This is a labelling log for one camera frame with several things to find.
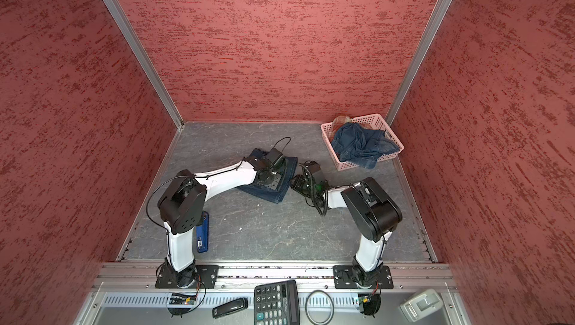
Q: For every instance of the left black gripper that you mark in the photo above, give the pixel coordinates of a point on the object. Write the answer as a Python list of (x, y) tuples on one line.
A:
[(273, 185)]

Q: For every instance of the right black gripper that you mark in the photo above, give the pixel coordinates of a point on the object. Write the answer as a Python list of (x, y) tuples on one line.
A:
[(297, 185)]

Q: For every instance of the dark denim button skirt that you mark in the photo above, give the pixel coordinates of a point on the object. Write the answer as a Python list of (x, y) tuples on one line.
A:
[(256, 158)]

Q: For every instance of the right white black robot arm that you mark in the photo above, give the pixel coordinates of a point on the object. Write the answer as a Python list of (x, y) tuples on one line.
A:
[(373, 211)]

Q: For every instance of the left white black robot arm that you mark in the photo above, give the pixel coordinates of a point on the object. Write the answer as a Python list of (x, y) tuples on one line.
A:
[(182, 204)]

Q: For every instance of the red cloth in basket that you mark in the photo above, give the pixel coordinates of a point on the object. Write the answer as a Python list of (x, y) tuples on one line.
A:
[(339, 121)]

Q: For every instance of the pink perforated plastic basket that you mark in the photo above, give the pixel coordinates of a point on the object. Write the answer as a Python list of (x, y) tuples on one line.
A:
[(371, 122)]

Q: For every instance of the black calculator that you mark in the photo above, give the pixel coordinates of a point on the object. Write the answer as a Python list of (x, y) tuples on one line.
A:
[(277, 304)]

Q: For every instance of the right circuit board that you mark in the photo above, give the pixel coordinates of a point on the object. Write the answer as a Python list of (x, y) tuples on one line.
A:
[(369, 305)]

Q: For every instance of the circuit board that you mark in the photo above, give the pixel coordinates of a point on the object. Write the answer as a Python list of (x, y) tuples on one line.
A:
[(177, 299), (369, 305)]

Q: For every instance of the left circuit board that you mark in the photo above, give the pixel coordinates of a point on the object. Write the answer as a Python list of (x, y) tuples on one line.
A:
[(177, 299)]

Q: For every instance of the grey white box device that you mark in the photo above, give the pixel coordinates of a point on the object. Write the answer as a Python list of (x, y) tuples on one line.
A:
[(421, 305)]

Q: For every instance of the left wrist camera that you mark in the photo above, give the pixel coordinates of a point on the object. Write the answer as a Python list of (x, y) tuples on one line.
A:
[(274, 158)]

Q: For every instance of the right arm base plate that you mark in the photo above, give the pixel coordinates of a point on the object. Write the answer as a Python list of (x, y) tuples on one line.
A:
[(354, 277)]

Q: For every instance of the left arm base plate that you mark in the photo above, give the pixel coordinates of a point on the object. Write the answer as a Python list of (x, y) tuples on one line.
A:
[(204, 276)]

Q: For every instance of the aluminium front rail frame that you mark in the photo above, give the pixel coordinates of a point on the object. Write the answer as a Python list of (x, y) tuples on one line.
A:
[(125, 293)]

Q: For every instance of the right aluminium corner post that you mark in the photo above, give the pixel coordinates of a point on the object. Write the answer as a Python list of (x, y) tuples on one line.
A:
[(435, 20)]

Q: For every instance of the aluminium corner post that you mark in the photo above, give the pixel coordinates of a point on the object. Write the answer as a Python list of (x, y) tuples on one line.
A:
[(123, 23), (435, 20)]

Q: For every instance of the left aluminium corner post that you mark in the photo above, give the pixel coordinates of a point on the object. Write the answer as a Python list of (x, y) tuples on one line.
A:
[(123, 23)]

